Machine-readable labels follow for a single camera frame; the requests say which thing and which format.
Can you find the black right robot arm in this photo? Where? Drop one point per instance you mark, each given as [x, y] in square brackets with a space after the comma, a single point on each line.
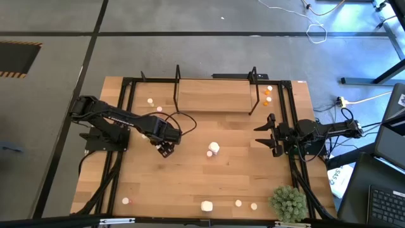
[319, 128]

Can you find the black metal stand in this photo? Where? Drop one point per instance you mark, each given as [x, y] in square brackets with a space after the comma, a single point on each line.
[395, 41]

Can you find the white-capped translucent pill bottle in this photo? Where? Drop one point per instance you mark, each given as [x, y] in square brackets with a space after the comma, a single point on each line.
[209, 154]
[238, 203]

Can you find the black laptop with keyboard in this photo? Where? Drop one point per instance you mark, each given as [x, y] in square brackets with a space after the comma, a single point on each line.
[386, 206]

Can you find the white melatonin supplement bottle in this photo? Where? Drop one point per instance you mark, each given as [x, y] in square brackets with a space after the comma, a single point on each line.
[207, 206]

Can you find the silver metal bracket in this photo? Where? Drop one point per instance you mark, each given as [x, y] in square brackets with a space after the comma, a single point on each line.
[292, 225]
[117, 221]

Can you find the black camera mount beam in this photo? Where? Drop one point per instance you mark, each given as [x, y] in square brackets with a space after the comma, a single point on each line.
[63, 221]

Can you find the black aluminium table frame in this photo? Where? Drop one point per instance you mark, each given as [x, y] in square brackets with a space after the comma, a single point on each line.
[158, 79]

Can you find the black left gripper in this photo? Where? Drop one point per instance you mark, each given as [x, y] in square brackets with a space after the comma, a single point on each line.
[167, 133]

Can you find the white plain supplement bottle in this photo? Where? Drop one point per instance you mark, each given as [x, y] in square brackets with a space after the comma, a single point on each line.
[214, 147]

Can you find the red translucent pill bottle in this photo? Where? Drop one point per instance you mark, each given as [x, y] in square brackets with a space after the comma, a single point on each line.
[126, 200]

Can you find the wooden shelf with black frame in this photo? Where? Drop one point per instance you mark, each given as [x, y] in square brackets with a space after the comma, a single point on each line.
[215, 95]

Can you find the black flat bar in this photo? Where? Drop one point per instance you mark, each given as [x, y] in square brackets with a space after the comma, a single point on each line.
[234, 76]

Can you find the black hazard-striped floor panel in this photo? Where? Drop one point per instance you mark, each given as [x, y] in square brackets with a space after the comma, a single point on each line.
[16, 58]

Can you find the green artificial succulent plant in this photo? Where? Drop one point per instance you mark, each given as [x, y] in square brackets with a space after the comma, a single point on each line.
[288, 204]

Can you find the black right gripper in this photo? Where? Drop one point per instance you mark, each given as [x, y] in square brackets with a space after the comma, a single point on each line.
[286, 136]

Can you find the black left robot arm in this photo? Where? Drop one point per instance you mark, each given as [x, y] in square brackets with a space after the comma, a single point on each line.
[95, 109]

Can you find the orange translucent pill bottle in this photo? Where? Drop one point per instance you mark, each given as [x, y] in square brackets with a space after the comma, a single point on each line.
[269, 89]
[268, 99]

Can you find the pink translucent pill bottle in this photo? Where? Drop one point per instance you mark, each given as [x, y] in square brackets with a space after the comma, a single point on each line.
[159, 109]
[253, 206]

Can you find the black metal table leg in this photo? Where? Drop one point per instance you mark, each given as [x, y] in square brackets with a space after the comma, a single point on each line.
[357, 81]

